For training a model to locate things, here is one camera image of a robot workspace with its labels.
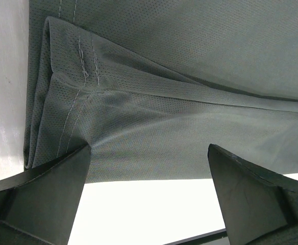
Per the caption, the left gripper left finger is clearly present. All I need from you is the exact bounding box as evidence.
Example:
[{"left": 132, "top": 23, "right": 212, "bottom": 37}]
[{"left": 0, "top": 144, "right": 91, "bottom": 244}]

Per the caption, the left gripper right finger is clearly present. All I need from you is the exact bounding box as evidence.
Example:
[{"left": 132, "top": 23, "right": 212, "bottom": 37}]
[{"left": 208, "top": 144, "right": 298, "bottom": 244}]

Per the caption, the grey t-shirt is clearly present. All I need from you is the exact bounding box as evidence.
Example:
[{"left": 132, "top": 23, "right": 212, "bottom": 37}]
[{"left": 23, "top": 1, "right": 298, "bottom": 183}]

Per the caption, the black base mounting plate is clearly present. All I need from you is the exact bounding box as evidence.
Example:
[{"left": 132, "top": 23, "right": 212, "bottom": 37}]
[{"left": 166, "top": 229, "right": 230, "bottom": 245}]

